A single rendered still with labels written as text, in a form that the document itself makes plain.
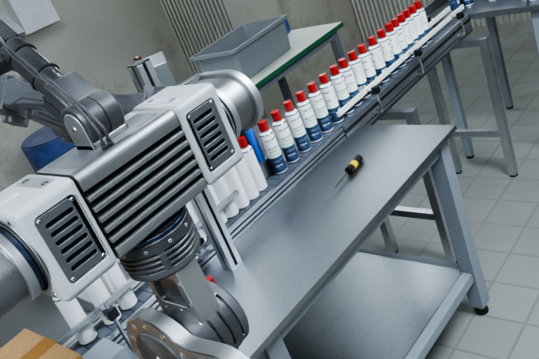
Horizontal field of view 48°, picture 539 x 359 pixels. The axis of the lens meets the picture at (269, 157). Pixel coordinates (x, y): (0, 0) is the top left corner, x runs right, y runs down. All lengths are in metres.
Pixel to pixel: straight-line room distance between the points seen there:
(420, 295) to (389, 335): 0.23
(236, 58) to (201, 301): 2.70
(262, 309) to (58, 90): 0.89
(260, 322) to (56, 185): 0.85
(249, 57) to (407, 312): 1.95
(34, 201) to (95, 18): 4.51
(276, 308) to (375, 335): 0.80
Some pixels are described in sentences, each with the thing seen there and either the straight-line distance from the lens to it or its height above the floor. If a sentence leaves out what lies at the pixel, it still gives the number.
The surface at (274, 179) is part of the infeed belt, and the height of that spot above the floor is 0.88.
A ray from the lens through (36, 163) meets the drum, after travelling 4.34.
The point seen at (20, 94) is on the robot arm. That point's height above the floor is 1.58.
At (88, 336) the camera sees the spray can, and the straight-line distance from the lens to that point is 1.76.
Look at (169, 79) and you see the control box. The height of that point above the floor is 1.43.
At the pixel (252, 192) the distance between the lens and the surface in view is 2.03.
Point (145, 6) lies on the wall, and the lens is 5.62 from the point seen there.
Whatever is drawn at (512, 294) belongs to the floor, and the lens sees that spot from 2.72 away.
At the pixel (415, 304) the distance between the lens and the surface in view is 2.42.
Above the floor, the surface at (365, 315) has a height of 0.22.
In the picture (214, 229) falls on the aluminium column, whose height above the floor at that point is 0.98.
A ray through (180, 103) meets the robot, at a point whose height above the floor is 1.52.
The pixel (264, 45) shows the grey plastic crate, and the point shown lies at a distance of 3.84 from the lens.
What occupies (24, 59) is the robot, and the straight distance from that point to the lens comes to 1.02.
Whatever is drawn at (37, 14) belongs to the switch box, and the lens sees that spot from 4.97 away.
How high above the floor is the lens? 1.77
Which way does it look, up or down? 23 degrees down
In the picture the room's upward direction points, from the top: 22 degrees counter-clockwise
